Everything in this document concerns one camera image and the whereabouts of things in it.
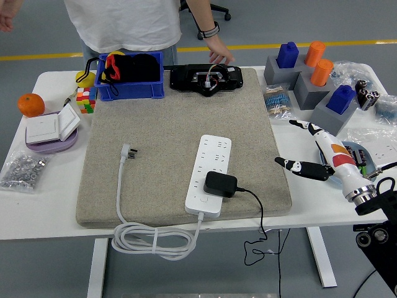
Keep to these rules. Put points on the person's right hand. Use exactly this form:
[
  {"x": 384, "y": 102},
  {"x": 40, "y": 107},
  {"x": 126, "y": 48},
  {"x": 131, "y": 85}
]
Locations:
[{"x": 9, "y": 15}]

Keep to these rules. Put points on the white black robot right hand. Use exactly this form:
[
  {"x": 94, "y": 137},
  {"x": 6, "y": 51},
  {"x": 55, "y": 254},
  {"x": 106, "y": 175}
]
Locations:
[{"x": 341, "y": 161}]

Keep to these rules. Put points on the person's left hand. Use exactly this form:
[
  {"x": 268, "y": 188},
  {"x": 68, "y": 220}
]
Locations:
[{"x": 220, "y": 48}]

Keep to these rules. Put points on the white power strip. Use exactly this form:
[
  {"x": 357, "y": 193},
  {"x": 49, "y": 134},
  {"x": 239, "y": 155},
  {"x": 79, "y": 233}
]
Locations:
[{"x": 211, "y": 155}]

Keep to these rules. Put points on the black plug adapter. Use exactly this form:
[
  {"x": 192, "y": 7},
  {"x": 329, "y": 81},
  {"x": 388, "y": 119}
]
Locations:
[{"x": 220, "y": 184}]

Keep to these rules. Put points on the person's left forearm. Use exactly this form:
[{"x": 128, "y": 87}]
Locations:
[{"x": 201, "y": 15}]

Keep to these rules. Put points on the black capacitor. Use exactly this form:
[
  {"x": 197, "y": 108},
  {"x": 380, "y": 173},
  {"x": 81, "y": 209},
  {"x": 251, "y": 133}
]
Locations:
[
  {"x": 361, "y": 156},
  {"x": 352, "y": 153}
]

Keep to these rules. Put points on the grey wristwatch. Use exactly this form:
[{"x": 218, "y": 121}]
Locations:
[{"x": 211, "y": 32}]

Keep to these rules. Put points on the green cylindrical cell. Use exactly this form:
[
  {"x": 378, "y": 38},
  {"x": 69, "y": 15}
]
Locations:
[{"x": 363, "y": 170}]

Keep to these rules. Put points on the light blue plate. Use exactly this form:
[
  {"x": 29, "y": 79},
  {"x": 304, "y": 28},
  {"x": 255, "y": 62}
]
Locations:
[{"x": 371, "y": 158}]

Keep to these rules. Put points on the clear bag with socket panel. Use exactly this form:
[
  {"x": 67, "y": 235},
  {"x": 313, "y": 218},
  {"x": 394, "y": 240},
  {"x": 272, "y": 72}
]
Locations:
[{"x": 369, "y": 136}]

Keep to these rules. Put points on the black office chair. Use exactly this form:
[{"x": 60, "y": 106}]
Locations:
[{"x": 221, "y": 9}]

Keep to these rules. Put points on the grey holder block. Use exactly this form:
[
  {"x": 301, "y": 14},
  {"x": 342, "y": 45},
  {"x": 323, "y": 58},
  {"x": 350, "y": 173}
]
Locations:
[
  {"x": 310, "y": 96},
  {"x": 276, "y": 77},
  {"x": 332, "y": 119}
]

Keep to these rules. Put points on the white socket panel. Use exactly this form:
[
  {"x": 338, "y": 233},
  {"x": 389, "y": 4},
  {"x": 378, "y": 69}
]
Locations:
[{"x": 386, "y": 155}]

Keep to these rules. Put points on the black electronic device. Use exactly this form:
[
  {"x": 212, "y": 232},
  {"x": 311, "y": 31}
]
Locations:
[{"x": 183, "y": 77}]

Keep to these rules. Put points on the blue square peg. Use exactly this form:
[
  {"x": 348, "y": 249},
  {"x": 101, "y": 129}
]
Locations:
[
  {"x": 340, "y": 101},
  {"x": 287, "y": 56}
]

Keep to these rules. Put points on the bag of blue resistors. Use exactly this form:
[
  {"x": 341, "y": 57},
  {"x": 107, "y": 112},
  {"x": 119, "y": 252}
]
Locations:
[{"x": 387, "y": 110}]

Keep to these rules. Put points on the black desk control panel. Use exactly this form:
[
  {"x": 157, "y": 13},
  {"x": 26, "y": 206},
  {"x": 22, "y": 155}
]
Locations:
[{"x": 363, "y": 228}]

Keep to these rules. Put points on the black red cloth gloves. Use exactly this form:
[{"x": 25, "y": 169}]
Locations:
[{"x": 139, "y": 66}]

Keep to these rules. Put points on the clear plastic bag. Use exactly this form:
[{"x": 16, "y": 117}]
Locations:
[{"x": 350, "y": 73}]

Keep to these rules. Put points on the orange cylinder peg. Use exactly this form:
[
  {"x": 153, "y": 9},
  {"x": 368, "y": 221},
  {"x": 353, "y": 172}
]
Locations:
[
  {"x": 321, "y": 74},
  {"x": 314, "y": 54}
]

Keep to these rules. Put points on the orange fruit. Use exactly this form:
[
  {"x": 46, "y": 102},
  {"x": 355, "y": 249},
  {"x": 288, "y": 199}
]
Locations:
[{"x": 30, "y": 105}]

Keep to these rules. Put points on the blue plastic bin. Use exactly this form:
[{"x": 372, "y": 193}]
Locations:
[{"x": 133, "y": 90}]

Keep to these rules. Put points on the person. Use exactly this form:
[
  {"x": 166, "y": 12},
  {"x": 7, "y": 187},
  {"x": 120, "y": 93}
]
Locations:
[{"x": 124, "y": 25}]

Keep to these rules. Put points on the grey-brown mat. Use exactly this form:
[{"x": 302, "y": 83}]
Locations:
[{"x": 155, "y": 124}]

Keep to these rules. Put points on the small screwdriver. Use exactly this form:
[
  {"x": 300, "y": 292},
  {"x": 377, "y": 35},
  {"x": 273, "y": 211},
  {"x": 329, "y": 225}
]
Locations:
[{"x": 69, "y": 100}]

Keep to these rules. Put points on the colourful puzzle cube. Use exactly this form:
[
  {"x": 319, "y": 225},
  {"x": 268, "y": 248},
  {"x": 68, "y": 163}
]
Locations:
[{"x": 86, "y": 101}]

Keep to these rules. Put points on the purple dish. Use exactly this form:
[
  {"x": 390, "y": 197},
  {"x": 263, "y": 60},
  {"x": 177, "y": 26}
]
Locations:
[{"x": 52, "y": 148}]

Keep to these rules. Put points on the bag of silver nuts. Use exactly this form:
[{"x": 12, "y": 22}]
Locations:
[{"x": 21, "y": 170}]

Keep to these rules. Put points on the white wall switch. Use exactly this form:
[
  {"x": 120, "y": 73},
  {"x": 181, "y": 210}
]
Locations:
[{"x": 41, "y": 128}]

